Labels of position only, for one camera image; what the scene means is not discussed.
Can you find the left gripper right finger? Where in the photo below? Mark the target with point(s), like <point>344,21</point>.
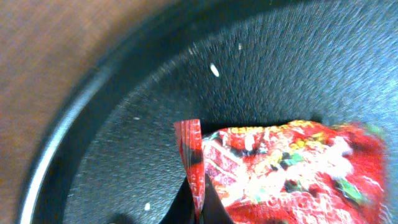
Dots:
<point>213,211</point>

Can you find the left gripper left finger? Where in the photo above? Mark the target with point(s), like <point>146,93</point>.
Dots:
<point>182,210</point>

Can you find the red snack wrapper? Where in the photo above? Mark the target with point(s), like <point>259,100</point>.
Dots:
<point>299,172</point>

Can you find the round black serving tray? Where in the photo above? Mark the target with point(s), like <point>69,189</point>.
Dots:
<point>111,155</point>

